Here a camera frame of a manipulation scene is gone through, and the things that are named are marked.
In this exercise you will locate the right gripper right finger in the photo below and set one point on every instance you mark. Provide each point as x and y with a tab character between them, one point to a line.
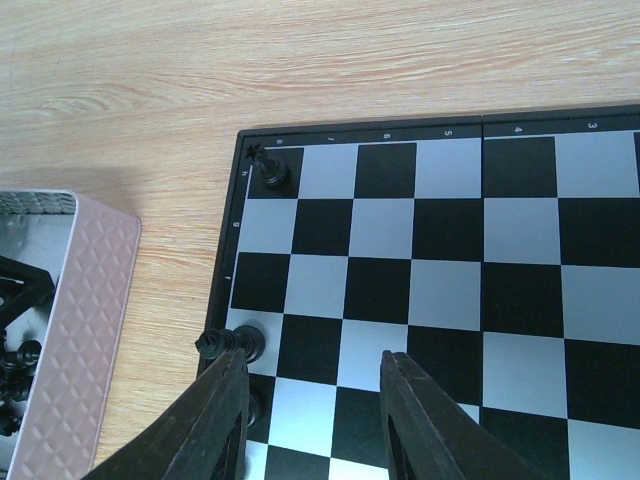
428	435

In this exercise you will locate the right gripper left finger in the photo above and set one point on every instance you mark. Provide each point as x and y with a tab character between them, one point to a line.
202	435

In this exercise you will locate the black chess piece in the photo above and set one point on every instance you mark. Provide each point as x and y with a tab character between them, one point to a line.
273	172
255	408
212	343

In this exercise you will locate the black silver chess board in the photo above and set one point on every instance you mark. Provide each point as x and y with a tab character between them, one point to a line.
501	253

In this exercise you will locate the pink tin with black pieces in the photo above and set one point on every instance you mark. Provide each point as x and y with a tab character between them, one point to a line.
89	249

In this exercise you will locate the black chess pieces pile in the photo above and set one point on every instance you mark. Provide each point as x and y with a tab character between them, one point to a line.
22	287

